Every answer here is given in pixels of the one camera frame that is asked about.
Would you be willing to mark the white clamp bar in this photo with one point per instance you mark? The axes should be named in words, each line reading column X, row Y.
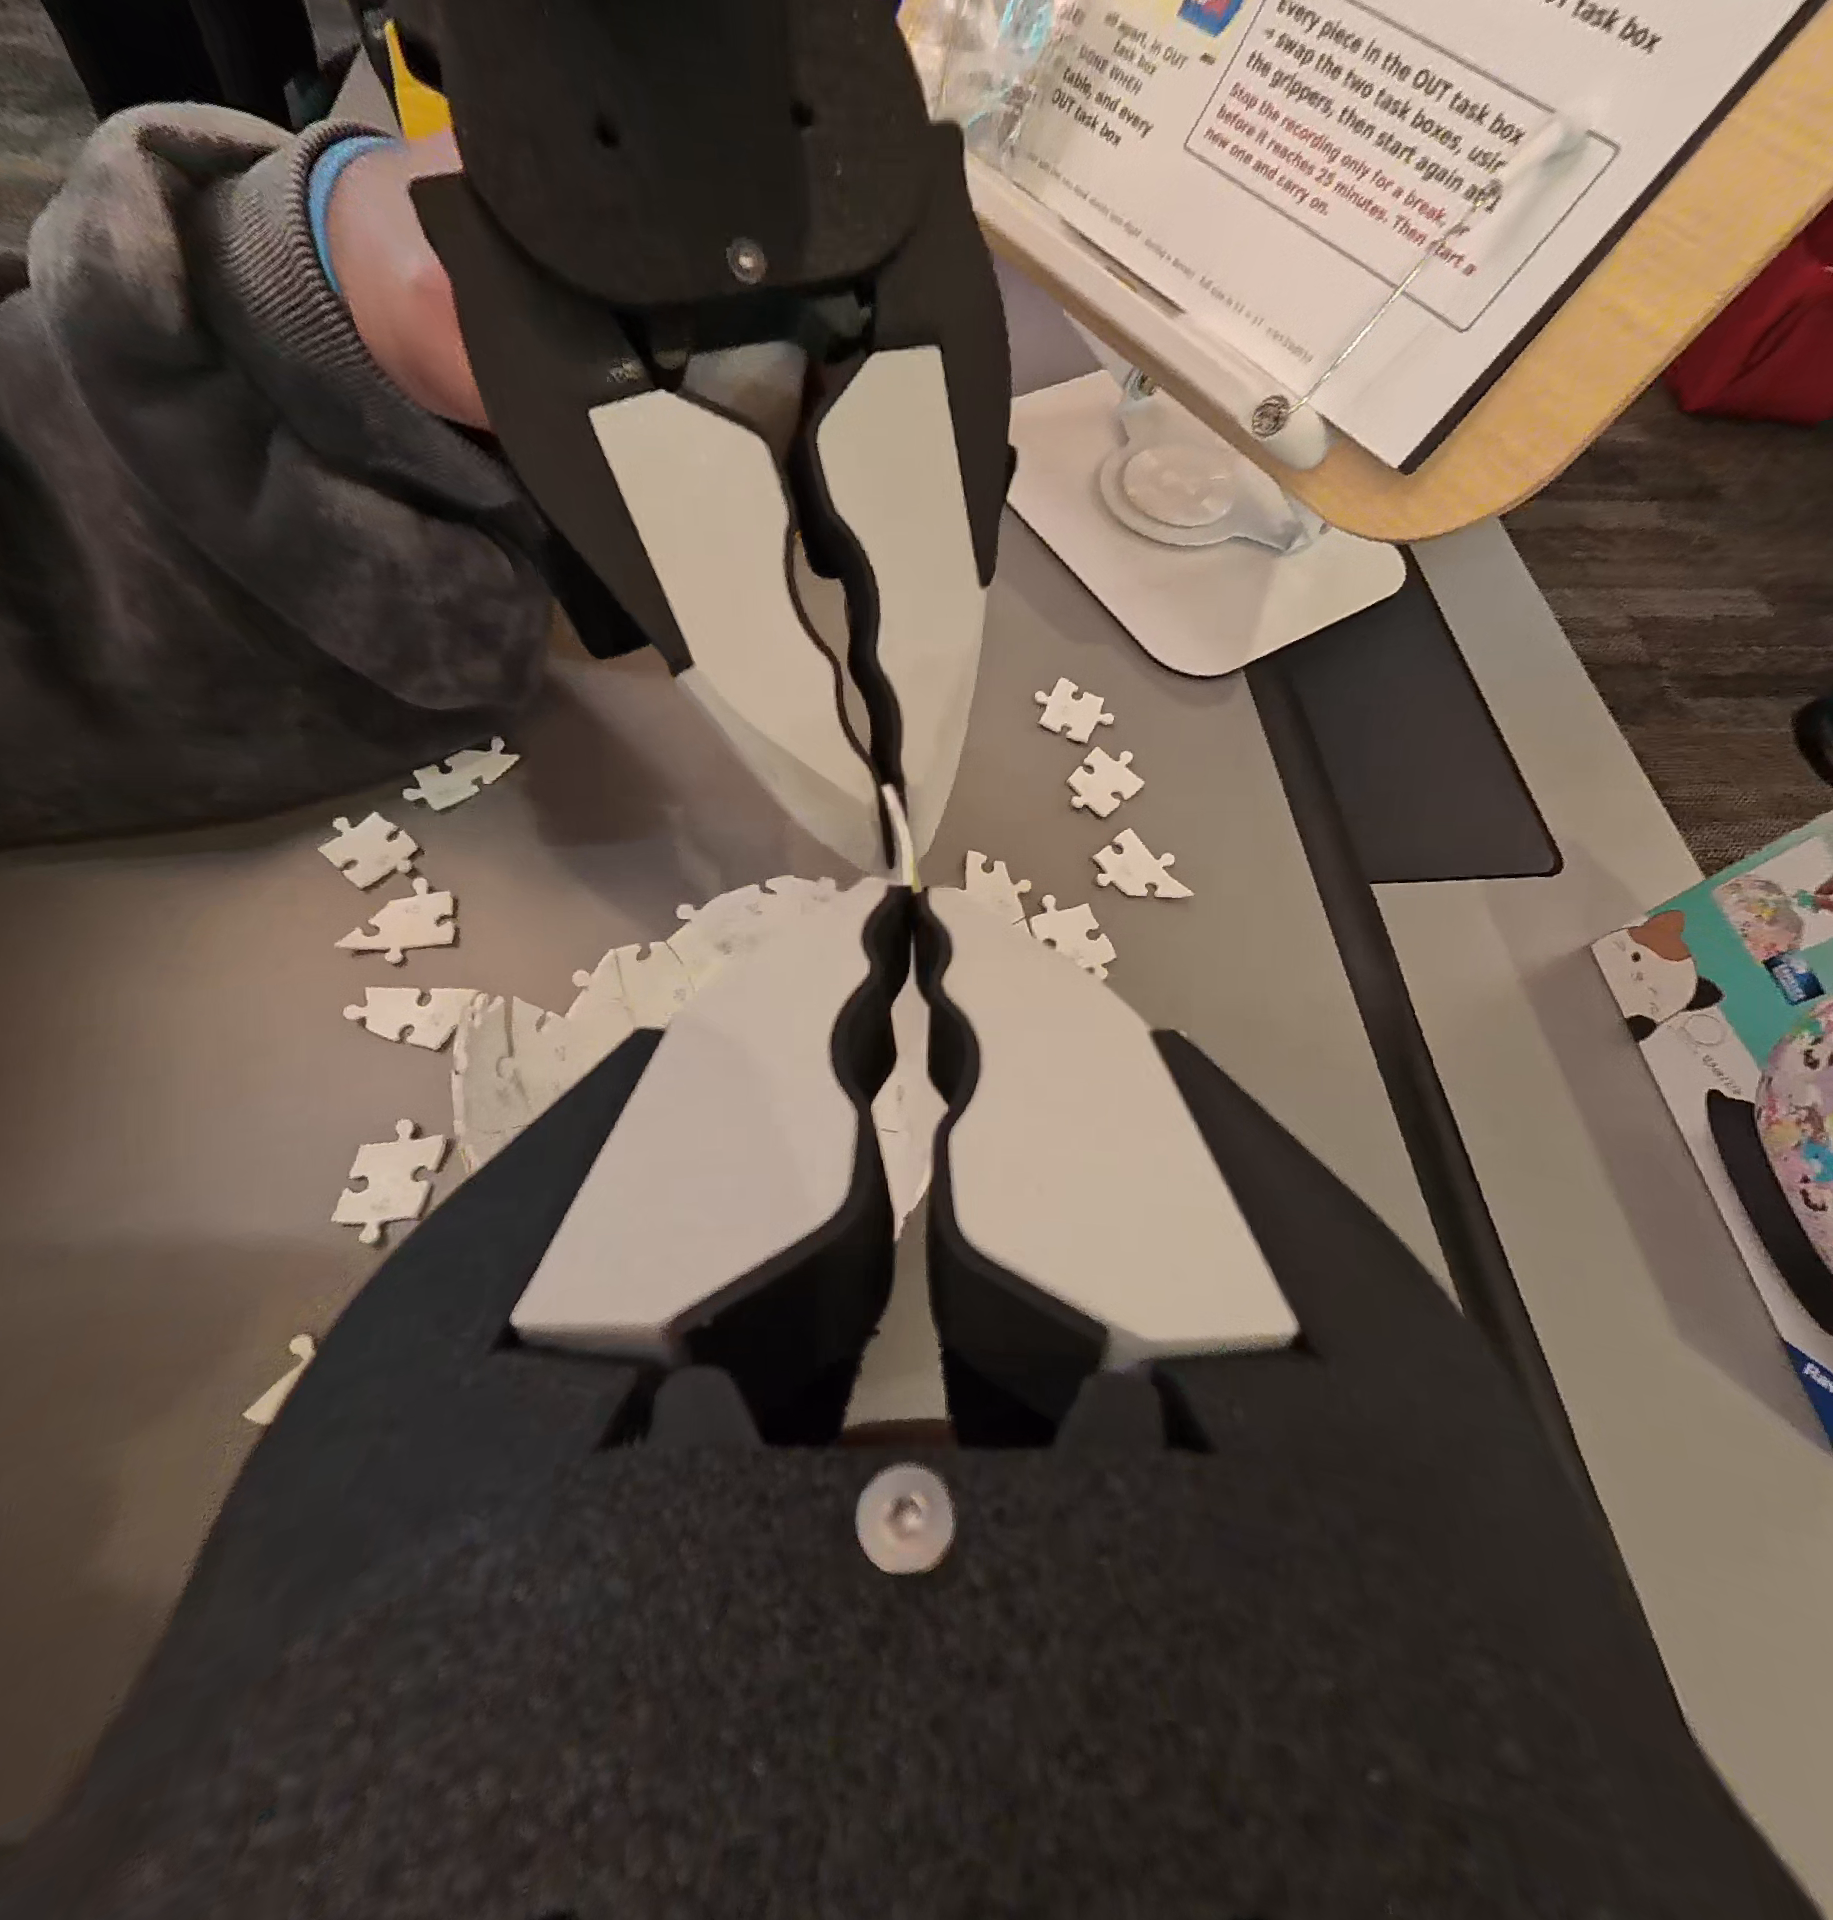
column 1155, row 332

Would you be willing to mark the clear plastic bag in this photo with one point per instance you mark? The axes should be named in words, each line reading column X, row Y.
column 991, row 77

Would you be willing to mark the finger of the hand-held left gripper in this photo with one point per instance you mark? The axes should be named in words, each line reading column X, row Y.
column 723, row 540
column 923, row 510

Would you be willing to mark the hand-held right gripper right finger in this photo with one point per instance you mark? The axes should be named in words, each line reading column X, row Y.
column 1121, row 1172

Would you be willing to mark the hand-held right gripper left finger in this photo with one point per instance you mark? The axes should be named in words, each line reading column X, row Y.
column 707, row 1172

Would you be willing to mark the printed paper sheet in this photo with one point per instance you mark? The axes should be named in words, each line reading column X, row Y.
column 1366, row 150

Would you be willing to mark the blue wristband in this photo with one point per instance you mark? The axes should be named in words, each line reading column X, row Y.
column 341, row 197

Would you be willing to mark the person's left hand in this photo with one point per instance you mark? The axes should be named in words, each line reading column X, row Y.
column 422, row 302

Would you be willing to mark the colourful puzzle ball box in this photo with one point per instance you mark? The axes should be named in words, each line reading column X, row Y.
column 1757, row 1080

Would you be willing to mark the wooden document board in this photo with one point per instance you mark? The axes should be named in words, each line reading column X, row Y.
column 1636, row 362

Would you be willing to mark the person's left forearm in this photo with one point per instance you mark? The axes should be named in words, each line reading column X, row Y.
column 167, row 452

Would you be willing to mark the dark grey table flap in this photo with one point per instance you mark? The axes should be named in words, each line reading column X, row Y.
column 1426, row 722

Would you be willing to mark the red bin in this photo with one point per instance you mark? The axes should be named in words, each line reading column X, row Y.
column 1787, row 332

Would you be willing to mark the partly built white puzzle ball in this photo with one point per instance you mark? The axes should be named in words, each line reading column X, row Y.
column 603, row 1005

